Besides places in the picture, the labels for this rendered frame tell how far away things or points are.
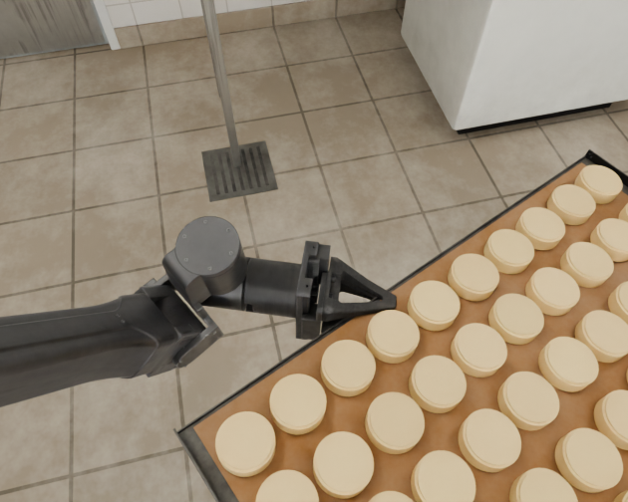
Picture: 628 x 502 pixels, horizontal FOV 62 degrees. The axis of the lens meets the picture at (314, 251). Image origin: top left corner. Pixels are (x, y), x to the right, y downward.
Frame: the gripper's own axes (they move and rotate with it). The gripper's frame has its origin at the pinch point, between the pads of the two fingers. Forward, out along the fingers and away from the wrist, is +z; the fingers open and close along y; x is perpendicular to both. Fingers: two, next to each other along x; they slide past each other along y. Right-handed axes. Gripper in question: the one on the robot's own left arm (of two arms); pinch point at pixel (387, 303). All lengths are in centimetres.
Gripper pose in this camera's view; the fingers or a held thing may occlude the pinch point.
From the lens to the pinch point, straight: 54.8
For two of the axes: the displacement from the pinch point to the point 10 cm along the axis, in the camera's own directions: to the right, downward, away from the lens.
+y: -0.3, 5.6, 8.3
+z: 9.9, 1.3, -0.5
